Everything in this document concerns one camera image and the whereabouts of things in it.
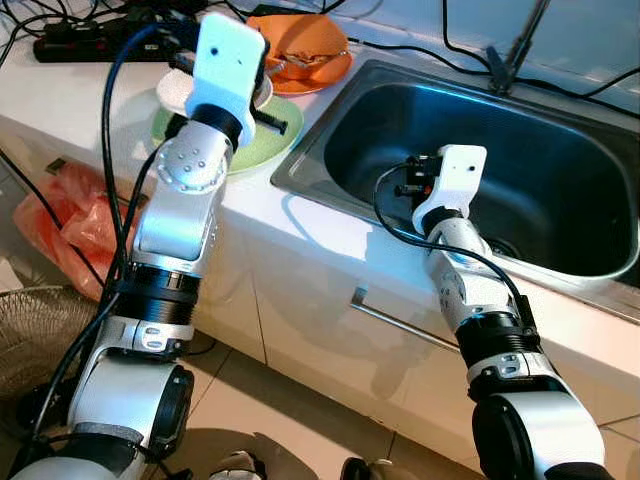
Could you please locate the light green plate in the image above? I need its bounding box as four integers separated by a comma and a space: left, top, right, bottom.
150, 95, 304, 176

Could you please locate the white ribbed bowl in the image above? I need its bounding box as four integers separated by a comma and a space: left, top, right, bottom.
157, 65, 273, 116

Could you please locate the white kitchen cabinet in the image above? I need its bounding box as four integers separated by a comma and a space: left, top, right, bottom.
200, 180, 640, 471

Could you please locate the metal spoon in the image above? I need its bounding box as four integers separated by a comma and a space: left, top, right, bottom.
283, 45, 348, 71

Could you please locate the orange bowl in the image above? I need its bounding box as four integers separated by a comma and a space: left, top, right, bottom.
247, 13, 349, 76

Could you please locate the round sink drain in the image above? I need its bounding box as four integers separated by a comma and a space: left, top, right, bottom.
485, 235, 523, 261

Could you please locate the stainless steel sink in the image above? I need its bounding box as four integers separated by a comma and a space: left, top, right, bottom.
270, 60, 640, 301

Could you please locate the dark metal faucet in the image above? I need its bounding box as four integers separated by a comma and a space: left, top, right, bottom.
487, 0, 551, 93

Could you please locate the black power strip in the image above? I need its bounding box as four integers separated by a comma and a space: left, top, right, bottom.
33, 20, 161, 63

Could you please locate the orange plastic bag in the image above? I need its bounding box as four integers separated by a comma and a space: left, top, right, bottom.
15, 165, 131, 301

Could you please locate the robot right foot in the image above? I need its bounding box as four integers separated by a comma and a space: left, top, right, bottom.
340, 455, 401, 480

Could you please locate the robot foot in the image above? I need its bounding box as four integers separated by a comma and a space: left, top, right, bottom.
205, 450, 266, 480
340, 455, 401, 480

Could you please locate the black floor fan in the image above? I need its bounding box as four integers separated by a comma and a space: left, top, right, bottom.
0, 285, 101, 401

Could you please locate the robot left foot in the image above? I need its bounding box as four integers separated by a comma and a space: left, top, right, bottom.
205, 450, 266, 480

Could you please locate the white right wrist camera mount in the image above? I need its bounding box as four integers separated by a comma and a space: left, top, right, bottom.
412, 145, 488, 236

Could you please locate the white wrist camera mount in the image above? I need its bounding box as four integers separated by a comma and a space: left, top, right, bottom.
412, 145, 488, 236
185, 12, 269, 146

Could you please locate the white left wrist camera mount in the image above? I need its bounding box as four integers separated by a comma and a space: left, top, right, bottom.
185, 12, 269, 146

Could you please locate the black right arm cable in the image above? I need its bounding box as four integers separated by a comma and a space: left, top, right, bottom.
373, 165, 531, 331

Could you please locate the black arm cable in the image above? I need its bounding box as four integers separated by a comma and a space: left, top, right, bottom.
100, 20, 201, 311
373, 165, 531, 331

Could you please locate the thin black cable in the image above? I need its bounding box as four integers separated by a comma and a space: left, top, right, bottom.
350, 0, 640, 96

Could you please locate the metal cabinet handle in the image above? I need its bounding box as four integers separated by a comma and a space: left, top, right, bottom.
350, 288, 466, 353

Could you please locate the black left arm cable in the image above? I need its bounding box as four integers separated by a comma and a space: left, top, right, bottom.
100, 20, 201, 311

